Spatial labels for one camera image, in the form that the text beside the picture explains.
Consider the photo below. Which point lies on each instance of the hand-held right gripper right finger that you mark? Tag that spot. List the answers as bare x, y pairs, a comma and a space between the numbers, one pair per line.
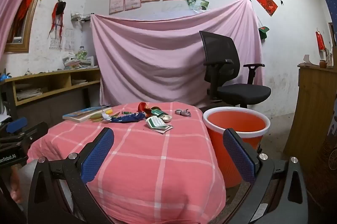
238, 155

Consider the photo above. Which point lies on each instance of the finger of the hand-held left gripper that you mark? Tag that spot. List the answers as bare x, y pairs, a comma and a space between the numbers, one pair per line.
36, 132
15, 124

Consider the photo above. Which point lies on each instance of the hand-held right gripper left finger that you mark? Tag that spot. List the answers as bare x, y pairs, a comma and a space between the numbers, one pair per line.
98, 154

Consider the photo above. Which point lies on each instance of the orange plastic bucket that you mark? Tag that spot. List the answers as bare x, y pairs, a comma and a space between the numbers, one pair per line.
234, 121

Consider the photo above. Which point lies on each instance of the olive dried peel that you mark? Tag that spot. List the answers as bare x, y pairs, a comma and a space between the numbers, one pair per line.
97, 117

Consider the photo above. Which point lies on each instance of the white tissue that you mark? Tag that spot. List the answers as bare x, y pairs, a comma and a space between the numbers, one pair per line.
106, 116

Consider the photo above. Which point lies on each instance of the yellow wrapper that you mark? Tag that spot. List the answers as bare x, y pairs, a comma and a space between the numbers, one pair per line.
108, 110

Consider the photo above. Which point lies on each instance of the blue wrapper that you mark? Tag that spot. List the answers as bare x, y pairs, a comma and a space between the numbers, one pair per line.
129, 117

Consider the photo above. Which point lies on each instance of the green battery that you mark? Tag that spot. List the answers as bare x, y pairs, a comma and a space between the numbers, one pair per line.
127, 112

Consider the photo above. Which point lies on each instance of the green white packet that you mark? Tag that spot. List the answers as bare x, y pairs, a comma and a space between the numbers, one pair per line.
155, 122

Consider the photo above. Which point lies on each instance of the red wrapper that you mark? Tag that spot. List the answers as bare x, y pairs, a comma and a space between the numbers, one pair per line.
143, 106

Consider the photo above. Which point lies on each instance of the grey wrapper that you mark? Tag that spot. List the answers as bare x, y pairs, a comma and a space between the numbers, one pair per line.
183, 112

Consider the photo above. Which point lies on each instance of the small green carton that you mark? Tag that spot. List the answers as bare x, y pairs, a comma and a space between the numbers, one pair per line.
157, 111

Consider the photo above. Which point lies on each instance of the small white cup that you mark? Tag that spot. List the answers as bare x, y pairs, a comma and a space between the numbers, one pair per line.
166, 117

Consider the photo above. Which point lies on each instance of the person's left hand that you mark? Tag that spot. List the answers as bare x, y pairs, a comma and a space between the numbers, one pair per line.
15, 187

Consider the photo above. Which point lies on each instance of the stack of loose papers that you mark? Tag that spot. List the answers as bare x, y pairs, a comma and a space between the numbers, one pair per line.
29, 93
79, 82

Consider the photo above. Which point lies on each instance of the blue illustrated book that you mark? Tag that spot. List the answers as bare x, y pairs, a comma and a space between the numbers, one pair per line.
84, 113

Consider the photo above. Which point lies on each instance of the blue toy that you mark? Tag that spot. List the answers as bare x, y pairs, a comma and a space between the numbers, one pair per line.
4, 78

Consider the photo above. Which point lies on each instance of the wooden shelf desk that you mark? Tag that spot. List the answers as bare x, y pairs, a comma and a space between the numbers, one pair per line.
52, 75

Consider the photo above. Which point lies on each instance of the pink checked blanket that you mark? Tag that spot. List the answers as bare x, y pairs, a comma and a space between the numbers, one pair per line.
158, 160

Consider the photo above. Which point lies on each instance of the stack of books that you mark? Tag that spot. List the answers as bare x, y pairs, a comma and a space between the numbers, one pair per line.
76, 63

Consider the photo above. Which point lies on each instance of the wooden cabinet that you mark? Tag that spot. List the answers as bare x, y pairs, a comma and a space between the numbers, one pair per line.
308, 108

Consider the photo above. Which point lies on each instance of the glass jar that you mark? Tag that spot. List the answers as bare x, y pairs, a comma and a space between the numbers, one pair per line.
81, 53

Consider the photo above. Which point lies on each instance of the black office chair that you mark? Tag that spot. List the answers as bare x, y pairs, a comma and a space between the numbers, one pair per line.
221, 53

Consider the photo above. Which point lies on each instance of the pink hanging sheet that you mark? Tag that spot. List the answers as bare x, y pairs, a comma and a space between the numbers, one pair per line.
158, 55

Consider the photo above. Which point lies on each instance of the white paper object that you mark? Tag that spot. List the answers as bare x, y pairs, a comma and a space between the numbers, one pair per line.
306, 58

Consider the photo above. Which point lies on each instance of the red cloth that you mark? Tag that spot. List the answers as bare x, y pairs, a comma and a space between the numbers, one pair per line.
25, 5

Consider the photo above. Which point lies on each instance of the small brown pot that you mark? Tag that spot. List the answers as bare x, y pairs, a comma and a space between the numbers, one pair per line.
323, 64

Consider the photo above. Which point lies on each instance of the red hanging ornament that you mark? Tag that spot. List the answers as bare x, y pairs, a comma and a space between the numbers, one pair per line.
320, 39

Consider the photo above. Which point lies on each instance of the wooden window frame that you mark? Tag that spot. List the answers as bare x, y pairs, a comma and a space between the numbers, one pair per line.
25, 39

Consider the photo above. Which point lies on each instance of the paper wall calendar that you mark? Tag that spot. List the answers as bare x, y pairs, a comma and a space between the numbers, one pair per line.
69, 38

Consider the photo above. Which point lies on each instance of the red tassel wall decoration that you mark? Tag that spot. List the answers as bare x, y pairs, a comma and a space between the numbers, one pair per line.
59, 9

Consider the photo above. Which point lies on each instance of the wooden picture frame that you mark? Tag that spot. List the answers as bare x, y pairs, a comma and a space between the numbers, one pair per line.
332, 34

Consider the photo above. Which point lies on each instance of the red paper wall decoration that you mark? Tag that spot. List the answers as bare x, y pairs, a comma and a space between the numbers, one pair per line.
266, 2

